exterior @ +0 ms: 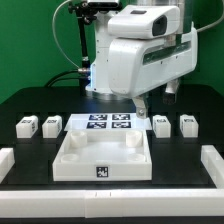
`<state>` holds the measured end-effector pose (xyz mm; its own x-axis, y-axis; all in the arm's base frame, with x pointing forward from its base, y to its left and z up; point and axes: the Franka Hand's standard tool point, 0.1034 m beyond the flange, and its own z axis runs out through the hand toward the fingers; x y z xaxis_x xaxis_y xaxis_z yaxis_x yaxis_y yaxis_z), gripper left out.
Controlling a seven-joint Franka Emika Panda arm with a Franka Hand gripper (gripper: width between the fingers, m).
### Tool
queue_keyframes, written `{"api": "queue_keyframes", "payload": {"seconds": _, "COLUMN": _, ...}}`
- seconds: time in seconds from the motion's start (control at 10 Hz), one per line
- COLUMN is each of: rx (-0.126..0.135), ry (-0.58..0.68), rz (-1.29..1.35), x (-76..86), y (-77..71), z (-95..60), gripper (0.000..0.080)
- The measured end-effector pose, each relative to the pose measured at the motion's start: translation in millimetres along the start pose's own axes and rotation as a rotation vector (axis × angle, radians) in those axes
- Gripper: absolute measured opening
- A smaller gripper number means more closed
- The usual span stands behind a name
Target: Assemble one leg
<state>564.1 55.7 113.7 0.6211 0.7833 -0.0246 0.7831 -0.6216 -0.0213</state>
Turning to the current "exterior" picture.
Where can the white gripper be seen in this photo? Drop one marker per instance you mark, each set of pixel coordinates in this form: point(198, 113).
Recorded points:
point(138, 63)

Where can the white square tabletop part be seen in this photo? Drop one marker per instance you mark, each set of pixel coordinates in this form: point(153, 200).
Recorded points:
point(103, 155)

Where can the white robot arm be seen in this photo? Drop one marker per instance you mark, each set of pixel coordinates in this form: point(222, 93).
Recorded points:
point(171, 17)

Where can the white sheet with markers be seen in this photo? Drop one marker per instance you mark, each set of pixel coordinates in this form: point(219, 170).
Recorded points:
point(107, 121)

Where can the white right fence piece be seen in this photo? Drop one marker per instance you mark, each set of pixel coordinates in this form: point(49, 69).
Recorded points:
point(214, 164)

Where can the white fence piece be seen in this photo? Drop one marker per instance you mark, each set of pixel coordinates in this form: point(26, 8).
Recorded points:
point(214, 164)
point(6, 162)

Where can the white front fence bar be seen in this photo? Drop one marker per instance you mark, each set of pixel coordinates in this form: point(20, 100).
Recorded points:
point(111, 203)

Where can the white left fence piece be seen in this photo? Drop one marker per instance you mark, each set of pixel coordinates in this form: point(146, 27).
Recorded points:
point(6, 162)

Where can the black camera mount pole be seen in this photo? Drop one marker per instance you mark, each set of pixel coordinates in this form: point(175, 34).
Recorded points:
point(86, 12)

